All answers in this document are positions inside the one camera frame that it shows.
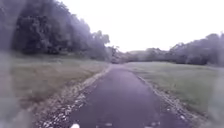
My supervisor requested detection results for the gravel strip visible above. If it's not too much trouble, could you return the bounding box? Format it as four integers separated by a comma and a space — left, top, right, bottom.
19, 64, 113, 128
134, 73, 209, 128

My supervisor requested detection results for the row of trees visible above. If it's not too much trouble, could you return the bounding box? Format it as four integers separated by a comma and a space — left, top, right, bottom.
111, 32, 224, 67

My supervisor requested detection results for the grass field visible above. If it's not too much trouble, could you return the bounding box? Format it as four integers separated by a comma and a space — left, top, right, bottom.
0, 53, 111, 111
123, 61, 224, 118

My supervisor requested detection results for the dark asphalt path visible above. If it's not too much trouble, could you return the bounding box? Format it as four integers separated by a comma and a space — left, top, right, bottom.
65, 64, 194, 128

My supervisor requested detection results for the wood of dark trees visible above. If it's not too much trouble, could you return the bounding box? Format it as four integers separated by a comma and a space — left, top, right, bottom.
0, 0, 116, 63

